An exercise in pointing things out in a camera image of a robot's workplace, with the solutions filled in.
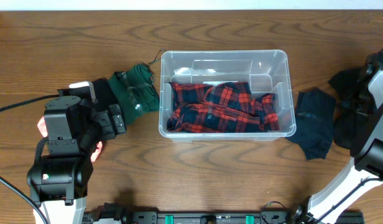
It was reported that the pink printed t-shirt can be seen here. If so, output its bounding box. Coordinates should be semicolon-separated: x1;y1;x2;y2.
37;117;103;162

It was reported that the black mounting rail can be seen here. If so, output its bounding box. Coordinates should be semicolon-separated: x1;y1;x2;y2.
82;202;365;224

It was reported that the clear plastic storage bin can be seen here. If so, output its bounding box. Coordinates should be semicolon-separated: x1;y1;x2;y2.
159;49;297;142

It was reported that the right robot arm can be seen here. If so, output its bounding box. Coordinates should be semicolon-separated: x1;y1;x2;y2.
261;50;383;223

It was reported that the red plaid flannel shirt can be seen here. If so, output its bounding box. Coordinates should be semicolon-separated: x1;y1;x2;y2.
167;82;280;134

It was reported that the dark navy garment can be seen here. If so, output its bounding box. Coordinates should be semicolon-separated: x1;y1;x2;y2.
287;88;336;160

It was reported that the black taped folded garment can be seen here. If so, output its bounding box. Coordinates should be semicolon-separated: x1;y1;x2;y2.
92;78;118;112

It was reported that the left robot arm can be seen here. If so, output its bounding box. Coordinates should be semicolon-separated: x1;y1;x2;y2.
27;96;126;223

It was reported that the green folded garment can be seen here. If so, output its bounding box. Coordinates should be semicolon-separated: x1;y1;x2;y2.
108;49;166;124

